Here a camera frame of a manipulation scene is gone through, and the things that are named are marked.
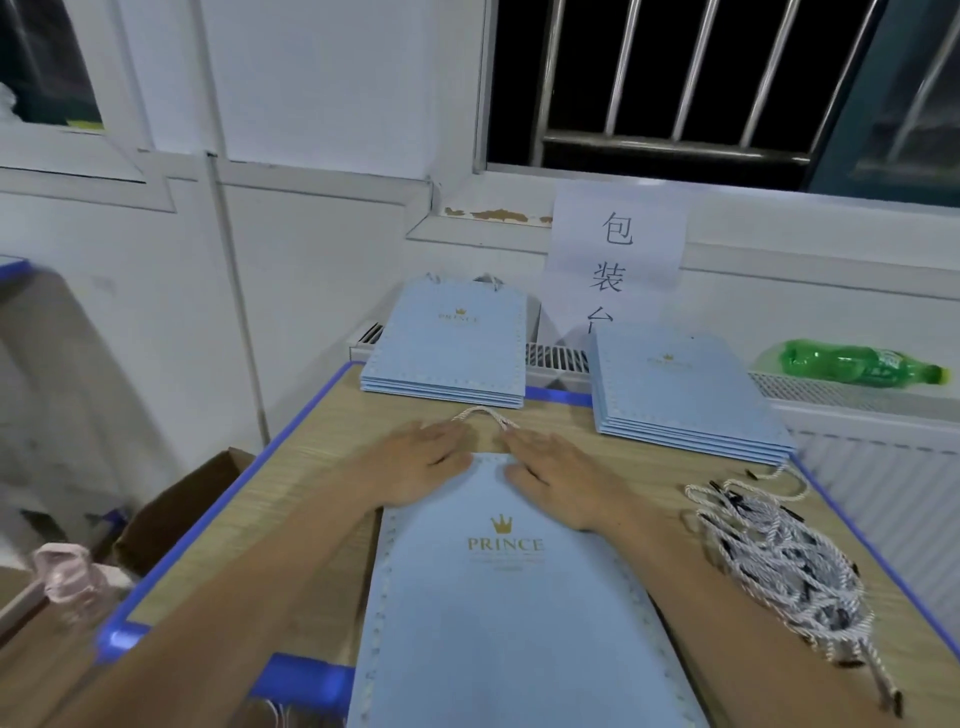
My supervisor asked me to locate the teal framed sliding window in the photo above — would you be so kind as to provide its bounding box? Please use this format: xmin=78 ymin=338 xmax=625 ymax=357
xmin=810 ymin=0 xmax=960 ymax=209

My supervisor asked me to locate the person's left forearm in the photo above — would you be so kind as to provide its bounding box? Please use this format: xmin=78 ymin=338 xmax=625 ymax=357
xmin=52 ymin=472 xmax=392 ymax=728

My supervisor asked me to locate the white framed window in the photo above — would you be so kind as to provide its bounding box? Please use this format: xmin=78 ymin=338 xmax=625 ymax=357
xmin=0 ymin=0 xmax=170 ymax=209

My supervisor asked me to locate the white radiator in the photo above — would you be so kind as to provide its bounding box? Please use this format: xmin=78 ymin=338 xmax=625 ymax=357
xmin=348 ymin=322 xmax=960 ymax=647

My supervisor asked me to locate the green plastic bottle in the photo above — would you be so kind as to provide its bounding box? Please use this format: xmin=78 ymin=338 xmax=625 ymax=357
xmin=780 ymin=339 xmax=950 ymax=389

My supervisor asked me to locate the brown cardboard box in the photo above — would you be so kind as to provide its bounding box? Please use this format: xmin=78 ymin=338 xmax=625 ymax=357
xmin=112 ymin=447 xmax=257 ymax=579

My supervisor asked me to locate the person's left hand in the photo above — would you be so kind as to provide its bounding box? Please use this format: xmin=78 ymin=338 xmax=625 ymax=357
xmin=348 ymin=420 xmax=479 ymax=509

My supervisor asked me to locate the pile of white twisted ropes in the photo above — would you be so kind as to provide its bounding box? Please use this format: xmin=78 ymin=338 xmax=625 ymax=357
xmin=685 ymin=468 xmax=906 ymax=714

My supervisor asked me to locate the person's right forearm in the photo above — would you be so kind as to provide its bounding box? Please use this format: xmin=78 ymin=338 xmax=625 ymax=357
xmin=607 ymin=502 xmax=902 ymax=728

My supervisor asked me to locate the white paper sign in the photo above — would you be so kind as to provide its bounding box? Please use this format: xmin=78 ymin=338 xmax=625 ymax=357
xmin=540 ymin=180 xmax=692 ymax=339

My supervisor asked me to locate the stack of blue paper bags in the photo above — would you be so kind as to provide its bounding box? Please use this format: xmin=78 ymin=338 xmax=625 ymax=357
xmin=588 ymin=322 xmax=797 ymax=467

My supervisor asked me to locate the blue-edged wooden desk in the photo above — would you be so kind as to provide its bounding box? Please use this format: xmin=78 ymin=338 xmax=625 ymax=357
xmin=97 ymin=367 xmax=960 ymax=728

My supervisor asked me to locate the metal window grille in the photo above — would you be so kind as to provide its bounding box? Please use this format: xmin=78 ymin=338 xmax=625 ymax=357
xmin=487 ymin=0 xmax=879 ymax=189

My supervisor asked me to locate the person's right hand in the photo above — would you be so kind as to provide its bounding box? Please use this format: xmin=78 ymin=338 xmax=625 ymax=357
xmin=502 ymin=430 xmax=650 ymax=534

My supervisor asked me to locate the pink water bottle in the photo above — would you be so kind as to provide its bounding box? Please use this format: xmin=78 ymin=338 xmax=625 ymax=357
xmin=33 ymin=543 xmax=114 ymax=620

